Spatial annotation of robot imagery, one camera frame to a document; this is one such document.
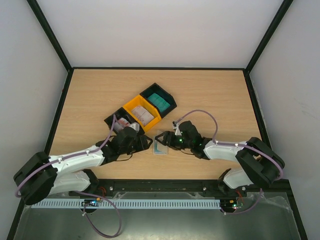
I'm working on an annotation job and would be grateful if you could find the red white card stack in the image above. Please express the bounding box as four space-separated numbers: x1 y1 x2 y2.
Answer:
113 117 131 133

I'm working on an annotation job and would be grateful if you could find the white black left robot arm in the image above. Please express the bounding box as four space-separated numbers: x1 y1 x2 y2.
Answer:
13 127 153 206

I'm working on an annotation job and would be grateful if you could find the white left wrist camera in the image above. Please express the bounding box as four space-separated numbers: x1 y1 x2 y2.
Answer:
129 122 140 133

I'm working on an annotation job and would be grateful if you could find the beige card holder wallet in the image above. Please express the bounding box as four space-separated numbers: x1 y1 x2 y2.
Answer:
152 130 169 155

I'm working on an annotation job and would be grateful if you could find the grey slotted cable duct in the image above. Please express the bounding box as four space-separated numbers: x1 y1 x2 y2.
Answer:
31 198 221 210

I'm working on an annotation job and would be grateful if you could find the white pink card stack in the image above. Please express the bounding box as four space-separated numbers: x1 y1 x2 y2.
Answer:
131 105 155 127

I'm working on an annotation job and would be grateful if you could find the yellow bin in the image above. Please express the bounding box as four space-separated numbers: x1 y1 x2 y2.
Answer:
123 95 162 132

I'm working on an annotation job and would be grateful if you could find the black enclosure frame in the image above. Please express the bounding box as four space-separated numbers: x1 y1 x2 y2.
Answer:
5 0 309 240

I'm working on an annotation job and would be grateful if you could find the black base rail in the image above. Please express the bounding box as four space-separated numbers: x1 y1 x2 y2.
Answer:
24 177 291 198

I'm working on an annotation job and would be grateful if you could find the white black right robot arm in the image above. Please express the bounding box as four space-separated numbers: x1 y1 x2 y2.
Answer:
155 131 285 196

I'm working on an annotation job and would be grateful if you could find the green card stack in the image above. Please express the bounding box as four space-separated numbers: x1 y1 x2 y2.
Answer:
147 93 171 113

